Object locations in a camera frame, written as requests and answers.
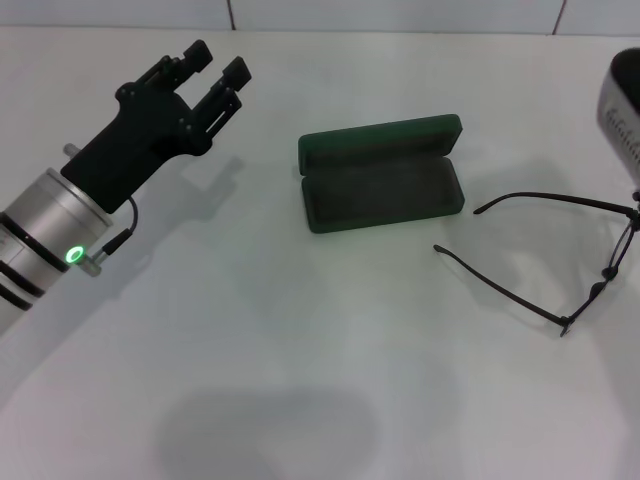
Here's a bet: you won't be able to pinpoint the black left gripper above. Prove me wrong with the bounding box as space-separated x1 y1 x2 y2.
59 38 253 215

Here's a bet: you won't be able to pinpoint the green glasses case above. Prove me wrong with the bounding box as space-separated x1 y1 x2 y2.
297 113 466 235

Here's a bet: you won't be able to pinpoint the black glasses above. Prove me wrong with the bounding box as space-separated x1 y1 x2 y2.
432 192 640 339

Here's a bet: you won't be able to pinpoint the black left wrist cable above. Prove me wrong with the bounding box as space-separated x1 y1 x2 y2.
74 194 141 277

